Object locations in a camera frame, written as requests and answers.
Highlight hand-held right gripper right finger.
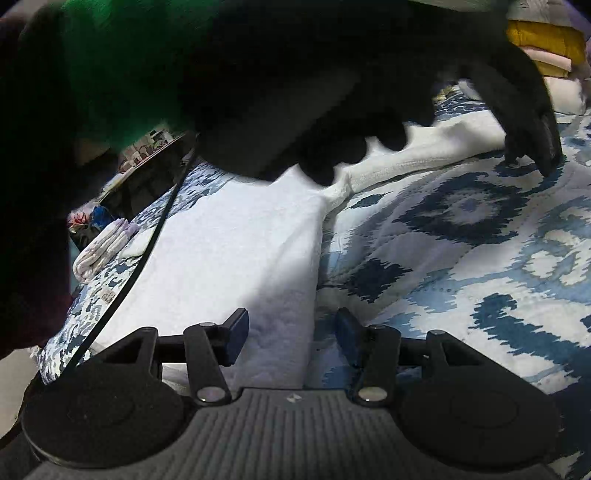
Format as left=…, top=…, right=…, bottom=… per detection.
left=335, top=308, right=483, bottom=408

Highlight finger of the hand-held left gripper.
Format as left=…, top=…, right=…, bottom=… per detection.
left=531, top=111, right=564, bottom=179
left=503, top=117, right=537, bottom=164

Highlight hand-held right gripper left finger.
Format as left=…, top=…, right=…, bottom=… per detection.
left=97, top=308, right=251, bottom=407

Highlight white quilted garment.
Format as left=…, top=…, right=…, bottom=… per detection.
left=90, top=111, right=509, bottom=393

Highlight small purple white clothes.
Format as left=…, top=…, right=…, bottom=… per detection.
left=73, top=218, right=140, bottom=283

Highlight person's left hand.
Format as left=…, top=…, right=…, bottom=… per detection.
left=194, top=18, right=437, bottom=186

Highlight white floral folded cloth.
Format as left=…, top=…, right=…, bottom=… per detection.
left=545, top=69, right=591, bottom=116

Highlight yellow folded garment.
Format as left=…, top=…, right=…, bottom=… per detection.
left=505, top=18, right=588, bottom=78

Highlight blue patterned bedsheet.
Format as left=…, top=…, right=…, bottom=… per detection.
left=39, top=85, right=591, bottom=480

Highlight cluttered dark desk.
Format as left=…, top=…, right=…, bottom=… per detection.
left=97, top=129, right=197, bottom=217

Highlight person's dark clothing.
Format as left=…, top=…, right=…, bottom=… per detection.
left=0, top=0, right=77, bottom=361

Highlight black cable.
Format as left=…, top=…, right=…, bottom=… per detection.
left=28, top=134, right=201, bottom=398

